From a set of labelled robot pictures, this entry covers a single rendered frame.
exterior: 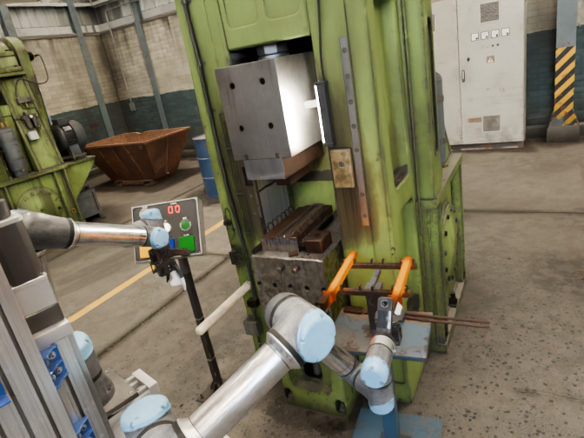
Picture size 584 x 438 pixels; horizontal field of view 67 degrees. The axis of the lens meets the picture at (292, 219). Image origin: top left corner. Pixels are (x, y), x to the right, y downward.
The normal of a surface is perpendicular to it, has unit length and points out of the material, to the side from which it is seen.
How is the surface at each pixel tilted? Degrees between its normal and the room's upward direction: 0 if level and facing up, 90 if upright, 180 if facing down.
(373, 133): 90
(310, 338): 88
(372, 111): 90
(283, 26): 90
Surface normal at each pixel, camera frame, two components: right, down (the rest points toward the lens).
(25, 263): 0.71, 0.12
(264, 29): -0.45, 0.38
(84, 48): 0.86, 0.03
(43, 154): 0.75, -0.11
